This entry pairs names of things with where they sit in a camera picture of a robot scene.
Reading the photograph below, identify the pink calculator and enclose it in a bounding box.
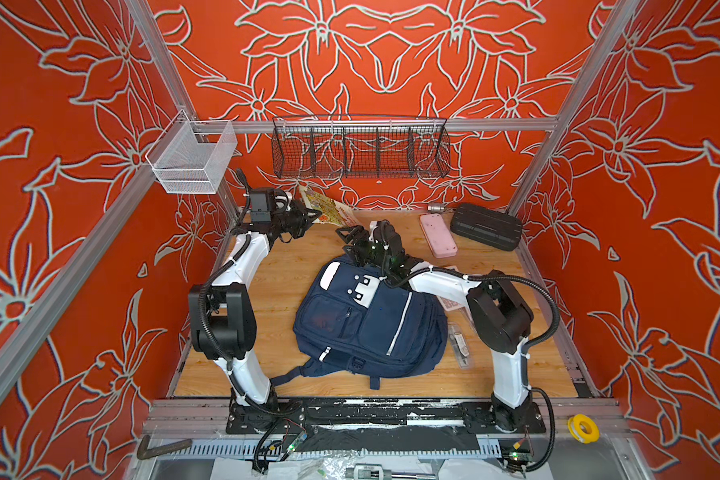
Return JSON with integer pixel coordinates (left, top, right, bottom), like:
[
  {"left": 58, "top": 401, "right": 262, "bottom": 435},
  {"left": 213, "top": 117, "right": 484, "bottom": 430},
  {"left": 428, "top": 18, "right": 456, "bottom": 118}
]
[{"left": 437, "top": 269, "right": 473, "bottom": 311}]

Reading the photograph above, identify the clear plastic pen box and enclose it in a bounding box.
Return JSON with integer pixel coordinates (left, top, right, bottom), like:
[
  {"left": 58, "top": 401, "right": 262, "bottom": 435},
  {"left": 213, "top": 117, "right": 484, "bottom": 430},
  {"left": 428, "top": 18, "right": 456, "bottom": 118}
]
[{"left": 448, "top": 323, "right": 471, "bottom": 370}]

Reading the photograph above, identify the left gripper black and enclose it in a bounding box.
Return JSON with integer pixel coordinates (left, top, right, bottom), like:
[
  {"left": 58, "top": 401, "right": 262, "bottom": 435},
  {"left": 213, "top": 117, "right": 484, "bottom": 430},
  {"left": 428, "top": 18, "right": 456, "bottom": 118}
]
[{"left": 269, "top": 200, "right": 319, "bottom": 238}]

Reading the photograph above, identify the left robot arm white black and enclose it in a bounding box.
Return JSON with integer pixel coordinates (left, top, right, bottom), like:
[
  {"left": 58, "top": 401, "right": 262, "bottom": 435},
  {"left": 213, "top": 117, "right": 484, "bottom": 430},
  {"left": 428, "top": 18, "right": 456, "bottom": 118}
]
[{"left": 188, "top": 169, "right": 322, "bottom": 417}]

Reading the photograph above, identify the dark metal hex key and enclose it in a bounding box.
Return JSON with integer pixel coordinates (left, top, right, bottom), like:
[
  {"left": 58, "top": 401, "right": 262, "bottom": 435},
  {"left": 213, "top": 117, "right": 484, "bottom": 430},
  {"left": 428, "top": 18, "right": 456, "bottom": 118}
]
[{"left": 136, "top": 435, "right": 193, "bottom": 461}]

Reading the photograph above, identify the yellow tape roll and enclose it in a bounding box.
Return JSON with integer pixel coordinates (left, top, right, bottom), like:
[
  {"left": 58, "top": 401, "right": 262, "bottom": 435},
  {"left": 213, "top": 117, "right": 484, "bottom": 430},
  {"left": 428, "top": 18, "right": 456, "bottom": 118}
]
[{"left": 567, "top": 414, "right": 600, "bottom": 444}]

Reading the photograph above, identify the navy blue student backpack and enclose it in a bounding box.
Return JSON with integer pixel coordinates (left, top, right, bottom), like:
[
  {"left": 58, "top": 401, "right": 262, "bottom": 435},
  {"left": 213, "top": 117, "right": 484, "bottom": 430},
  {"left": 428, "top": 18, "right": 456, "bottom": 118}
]
[{"left": 271, "top": 255, "right": 448, "bottom": 390}]

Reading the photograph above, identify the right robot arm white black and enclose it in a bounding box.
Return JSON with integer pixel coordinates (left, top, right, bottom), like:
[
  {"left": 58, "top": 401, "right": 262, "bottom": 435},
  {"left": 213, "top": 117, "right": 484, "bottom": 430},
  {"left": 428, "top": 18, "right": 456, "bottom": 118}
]
[{"left": 336, "top": 220, "right": 561, "bottom": 433}]

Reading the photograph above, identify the pink pencil case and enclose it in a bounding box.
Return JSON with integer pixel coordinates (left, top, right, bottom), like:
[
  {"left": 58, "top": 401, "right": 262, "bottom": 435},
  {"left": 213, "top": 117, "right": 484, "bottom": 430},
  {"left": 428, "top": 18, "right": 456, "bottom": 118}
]
[{"left": 419, "top": 214, "right": 458, "bottom": 258}]

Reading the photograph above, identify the black wire wall basket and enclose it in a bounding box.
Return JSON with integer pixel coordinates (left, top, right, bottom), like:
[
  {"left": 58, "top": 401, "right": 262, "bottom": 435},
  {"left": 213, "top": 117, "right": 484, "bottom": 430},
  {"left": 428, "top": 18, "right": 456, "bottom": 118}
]
[{"left": 271, "top": 114, "right": 452, "bottom": 180}]

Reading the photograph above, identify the black hard case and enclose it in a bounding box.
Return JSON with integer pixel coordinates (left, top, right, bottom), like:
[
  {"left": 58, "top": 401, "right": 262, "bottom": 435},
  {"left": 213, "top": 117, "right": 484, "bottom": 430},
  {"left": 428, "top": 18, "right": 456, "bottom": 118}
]
[{"left": 450, "top": 203, "right": 523, "bottom": 251}]

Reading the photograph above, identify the white wire mesh basket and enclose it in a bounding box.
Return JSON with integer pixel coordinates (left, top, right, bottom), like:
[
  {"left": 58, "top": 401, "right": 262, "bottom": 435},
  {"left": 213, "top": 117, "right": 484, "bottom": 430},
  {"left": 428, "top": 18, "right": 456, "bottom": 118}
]
[{"left": 146, "top": 110, "right": 238, "bottom": 195}]

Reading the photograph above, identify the small silver metal cylinder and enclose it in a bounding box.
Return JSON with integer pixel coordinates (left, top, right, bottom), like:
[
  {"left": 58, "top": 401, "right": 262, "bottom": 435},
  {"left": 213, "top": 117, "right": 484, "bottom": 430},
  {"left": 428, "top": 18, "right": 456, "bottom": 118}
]
[{"left": 427, "top": 203, "right": 450, "bottom": 214}]

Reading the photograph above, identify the colourful illustrated history book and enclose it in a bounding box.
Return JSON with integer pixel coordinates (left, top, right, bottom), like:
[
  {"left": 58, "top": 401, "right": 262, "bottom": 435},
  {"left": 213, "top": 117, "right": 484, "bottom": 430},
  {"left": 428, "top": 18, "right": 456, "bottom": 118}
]
[{"left": 299, "top": 186, "right": 360, "bottom": 227}]

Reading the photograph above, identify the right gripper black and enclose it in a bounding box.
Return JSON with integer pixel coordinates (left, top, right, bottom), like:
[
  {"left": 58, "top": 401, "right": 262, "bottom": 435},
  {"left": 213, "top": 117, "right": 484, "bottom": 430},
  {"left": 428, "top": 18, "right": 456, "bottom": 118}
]
[{"left": 335, "top": 223, "right": 392, "bottom": 272}]

